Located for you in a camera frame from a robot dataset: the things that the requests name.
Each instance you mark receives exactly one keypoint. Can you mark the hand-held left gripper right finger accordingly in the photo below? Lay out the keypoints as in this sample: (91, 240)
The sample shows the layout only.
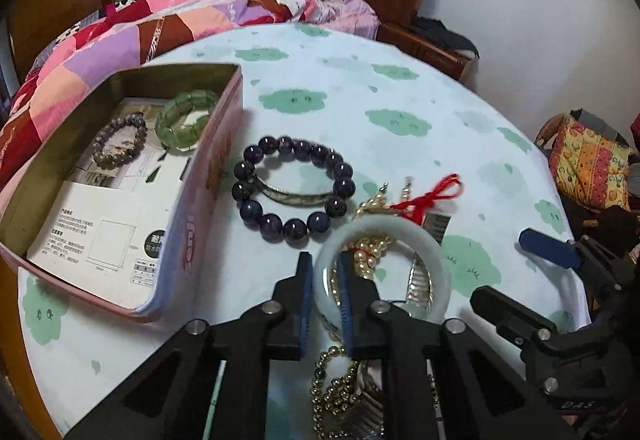
(345, 315)

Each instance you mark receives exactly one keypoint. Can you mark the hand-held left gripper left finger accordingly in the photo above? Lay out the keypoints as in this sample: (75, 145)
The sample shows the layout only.
(305, 320)

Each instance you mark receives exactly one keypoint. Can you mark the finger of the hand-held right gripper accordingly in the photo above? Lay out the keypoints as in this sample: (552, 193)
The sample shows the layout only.
(505, 315)
(547, 247)

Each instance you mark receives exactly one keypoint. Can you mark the white jade bangle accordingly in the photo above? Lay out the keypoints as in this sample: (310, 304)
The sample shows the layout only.
(395, 227)

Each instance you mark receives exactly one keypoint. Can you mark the thin silver metal bangle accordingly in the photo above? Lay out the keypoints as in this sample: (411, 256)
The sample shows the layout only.
(290, 199)

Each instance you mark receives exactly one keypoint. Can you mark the pink tin box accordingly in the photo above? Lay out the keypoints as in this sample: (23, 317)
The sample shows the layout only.
(200, 200)

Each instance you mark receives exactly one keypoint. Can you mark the colourful patterned bag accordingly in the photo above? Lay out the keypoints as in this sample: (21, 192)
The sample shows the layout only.
(585, 165)

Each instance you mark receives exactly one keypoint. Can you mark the printed paper leaflet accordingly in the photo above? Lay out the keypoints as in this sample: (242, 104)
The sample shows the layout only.
(100, 220)

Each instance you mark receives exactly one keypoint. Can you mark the wooden nightstand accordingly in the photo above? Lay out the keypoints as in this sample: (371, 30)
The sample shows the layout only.
(425, 50)

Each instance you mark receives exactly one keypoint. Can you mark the dark folded clothes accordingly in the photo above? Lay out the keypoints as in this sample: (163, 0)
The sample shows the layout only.
(445, 36)

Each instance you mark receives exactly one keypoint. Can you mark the pink patchwork quilt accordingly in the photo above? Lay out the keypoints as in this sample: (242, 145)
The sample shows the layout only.
(125, 40)

